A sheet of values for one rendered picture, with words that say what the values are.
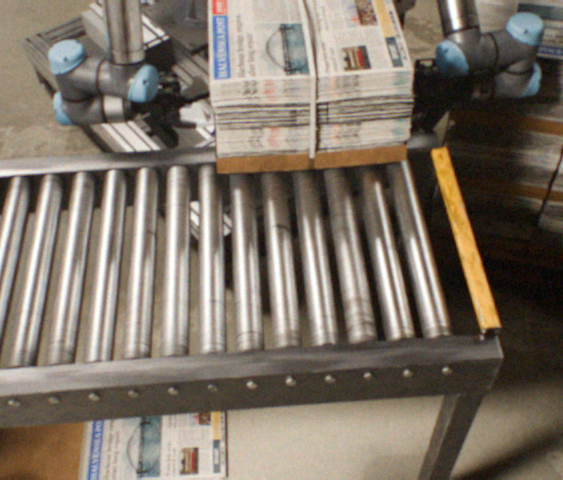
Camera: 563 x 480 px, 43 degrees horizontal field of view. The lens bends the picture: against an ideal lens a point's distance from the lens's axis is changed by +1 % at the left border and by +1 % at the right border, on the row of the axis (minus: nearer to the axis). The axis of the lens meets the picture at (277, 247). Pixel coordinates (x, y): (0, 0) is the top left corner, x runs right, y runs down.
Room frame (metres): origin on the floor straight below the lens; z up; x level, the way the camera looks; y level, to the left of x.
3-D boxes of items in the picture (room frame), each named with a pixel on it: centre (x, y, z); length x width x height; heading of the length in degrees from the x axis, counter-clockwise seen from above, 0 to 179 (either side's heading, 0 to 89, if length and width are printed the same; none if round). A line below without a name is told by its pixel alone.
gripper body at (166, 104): (1.24, 0.25, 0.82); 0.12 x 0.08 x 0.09; 91
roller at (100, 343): (0.83, 0.32, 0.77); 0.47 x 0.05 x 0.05; 2
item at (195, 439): (0.83, 0.35, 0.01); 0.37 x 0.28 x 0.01; 92
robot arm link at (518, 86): (1.26, -0.54, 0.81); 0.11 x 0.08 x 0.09; 92
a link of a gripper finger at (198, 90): (1.29, 0.15, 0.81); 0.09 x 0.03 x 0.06; 118
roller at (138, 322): (0.83, 0.26, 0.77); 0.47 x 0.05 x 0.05; 2
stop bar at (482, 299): (0.84, -0.35, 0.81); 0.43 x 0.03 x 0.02; 2
